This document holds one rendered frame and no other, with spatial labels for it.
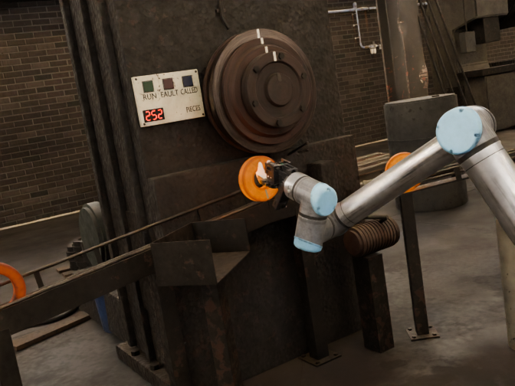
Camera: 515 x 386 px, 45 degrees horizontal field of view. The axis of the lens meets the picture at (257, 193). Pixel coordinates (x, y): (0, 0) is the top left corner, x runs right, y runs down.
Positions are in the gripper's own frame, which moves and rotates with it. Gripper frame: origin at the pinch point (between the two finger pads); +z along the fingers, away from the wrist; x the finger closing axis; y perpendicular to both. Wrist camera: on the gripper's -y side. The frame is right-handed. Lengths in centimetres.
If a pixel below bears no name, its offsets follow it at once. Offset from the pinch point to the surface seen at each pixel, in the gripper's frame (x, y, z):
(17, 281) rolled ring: 81, -22, 15
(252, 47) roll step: -15.8, 37.6, 27.0
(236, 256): 18.9, -20.4, -14.2
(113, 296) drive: 25, -90, 96
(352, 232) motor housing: -42, -34, -3
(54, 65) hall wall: -111, -73, 632
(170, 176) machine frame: 21.0, -5.0, 27.2
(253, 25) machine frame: -29, 43, 46
